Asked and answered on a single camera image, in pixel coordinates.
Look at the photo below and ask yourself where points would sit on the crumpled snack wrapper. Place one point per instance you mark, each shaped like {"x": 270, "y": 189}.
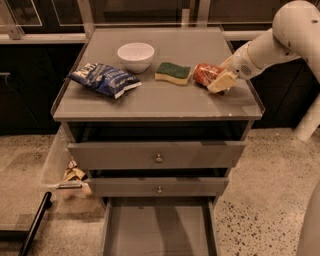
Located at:
{"x": 73, "y": 172}

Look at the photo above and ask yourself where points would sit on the black bar handle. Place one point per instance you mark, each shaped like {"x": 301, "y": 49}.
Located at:
{"x": 30, "y": 234}

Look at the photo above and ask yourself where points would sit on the clear plastic bin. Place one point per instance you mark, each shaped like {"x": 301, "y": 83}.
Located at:
{"x": 72, "y": 197}

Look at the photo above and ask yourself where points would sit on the grey open bottom drawer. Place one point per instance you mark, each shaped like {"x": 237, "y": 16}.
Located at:
{"x": 160, "y": 226}

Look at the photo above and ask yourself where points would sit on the white ceramic bowl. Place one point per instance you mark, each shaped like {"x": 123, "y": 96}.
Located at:
{"x": 136, "y": 57}

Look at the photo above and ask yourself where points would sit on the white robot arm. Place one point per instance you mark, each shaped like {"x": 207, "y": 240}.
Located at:
{"x": 295, "y": 33}

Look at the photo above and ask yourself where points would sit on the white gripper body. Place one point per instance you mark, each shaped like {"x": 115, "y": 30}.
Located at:
{"x": 240, "y": 65}

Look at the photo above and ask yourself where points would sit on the white post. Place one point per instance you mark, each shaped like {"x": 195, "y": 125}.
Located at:
{"x": 310, "y": 122}

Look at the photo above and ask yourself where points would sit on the red coke can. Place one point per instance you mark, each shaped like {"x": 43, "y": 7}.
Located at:
{"x": 205, "y": 74}

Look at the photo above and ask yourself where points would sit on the blue chip bag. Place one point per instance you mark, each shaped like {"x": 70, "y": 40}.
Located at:
{"x": 105, "y": 79}

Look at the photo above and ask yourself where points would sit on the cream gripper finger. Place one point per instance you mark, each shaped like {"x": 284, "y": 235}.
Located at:
{"x": 224, "y": 80}
{"x": 227, "y": 64}

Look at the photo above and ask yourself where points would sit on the grey drawer cabinet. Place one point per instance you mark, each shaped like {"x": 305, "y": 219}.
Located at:
{"x": 158, "y": 111}

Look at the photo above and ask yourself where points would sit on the grey top drawer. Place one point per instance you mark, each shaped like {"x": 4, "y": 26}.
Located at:
{"x": 156, "y": 155}

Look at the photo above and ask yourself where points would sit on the green yellow sponge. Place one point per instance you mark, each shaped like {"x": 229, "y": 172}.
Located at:
{"x": 173, "y": 73}

